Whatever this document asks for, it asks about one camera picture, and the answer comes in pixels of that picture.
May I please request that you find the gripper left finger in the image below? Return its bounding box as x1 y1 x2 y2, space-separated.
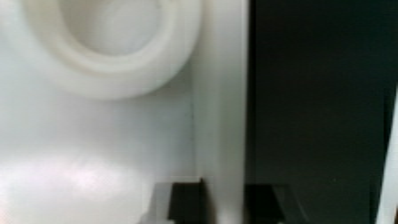
166 181 207 224

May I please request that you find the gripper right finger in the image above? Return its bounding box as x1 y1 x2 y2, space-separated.
245 184 309 224

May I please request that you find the white square tabletop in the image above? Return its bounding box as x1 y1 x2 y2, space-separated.
0 0 248 224

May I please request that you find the white right fence bar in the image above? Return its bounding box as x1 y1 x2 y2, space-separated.
373 103 398 224

